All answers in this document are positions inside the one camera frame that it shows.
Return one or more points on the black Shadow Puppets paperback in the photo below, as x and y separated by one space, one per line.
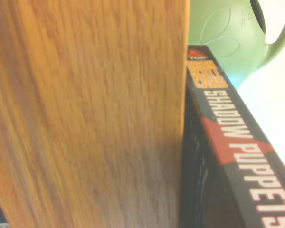
228 171

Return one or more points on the wooden bookshelf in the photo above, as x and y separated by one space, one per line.
85 107

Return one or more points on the green plastic watering can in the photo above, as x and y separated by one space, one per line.
228 35

